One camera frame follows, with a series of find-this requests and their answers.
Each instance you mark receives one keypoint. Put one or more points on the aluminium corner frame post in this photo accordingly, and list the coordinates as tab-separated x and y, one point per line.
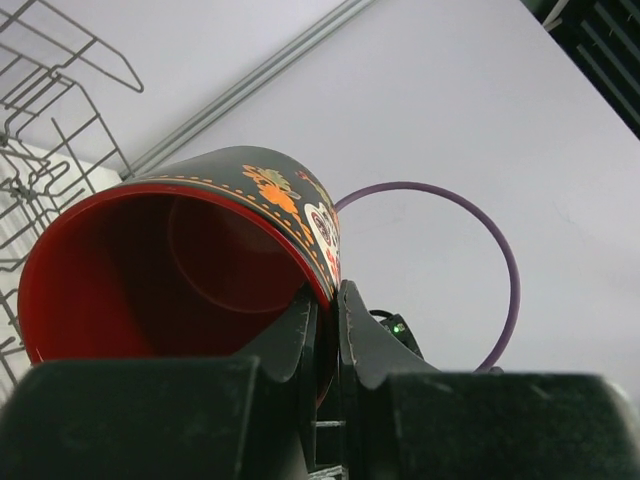
248	85

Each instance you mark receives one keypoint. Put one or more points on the black skull mug red inside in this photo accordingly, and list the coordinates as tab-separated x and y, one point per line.
193	259

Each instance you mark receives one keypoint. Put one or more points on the grey wire dish rack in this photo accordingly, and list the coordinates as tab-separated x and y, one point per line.
56	148

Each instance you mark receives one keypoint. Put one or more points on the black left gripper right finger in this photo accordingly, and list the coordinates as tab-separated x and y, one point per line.
367	346

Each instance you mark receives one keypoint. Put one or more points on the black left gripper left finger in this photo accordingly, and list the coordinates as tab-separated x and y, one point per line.
280	347

